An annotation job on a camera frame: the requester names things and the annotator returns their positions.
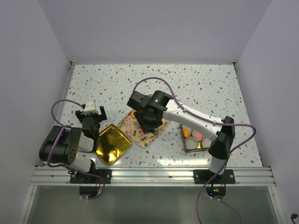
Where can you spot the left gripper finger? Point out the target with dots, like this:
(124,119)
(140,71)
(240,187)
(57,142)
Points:
(80,115)
(102,116)

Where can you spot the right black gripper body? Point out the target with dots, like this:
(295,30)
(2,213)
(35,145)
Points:
(146,122)

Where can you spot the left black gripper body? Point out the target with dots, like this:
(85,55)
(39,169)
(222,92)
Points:
(96,116)

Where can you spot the orange fish cookie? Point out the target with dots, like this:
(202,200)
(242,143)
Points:
(186,133)

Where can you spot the pink round cookie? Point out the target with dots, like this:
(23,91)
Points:
(197,135)

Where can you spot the metal tongs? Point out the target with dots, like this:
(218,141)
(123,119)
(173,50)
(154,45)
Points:
(156,132)

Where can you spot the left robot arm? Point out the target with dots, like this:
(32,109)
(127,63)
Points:
(62,145)

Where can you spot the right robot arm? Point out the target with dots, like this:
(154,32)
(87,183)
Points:
(220,131)

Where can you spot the floral rectangular tray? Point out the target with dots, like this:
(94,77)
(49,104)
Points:
(131,128)

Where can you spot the gold tin lid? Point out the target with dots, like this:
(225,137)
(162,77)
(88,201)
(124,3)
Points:
(112,143)

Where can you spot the white paper cup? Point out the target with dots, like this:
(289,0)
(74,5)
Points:
(206,143)
(199,139)
(187,128)
(191,143)

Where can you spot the square cookie tin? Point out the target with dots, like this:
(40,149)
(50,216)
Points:
(199,149)

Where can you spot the left round circuit board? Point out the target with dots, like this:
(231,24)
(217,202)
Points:
(89,193)

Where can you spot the round circuit board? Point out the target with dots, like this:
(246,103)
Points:
(216,192)
(89,193)

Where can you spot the right round circuit board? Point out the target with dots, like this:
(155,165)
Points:
(216,192)

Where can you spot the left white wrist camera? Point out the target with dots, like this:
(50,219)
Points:
(89,108)

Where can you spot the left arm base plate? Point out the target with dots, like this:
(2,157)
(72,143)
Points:
(91,177)

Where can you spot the aluminium frame rail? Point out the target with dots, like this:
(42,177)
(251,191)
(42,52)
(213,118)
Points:
(182,177)

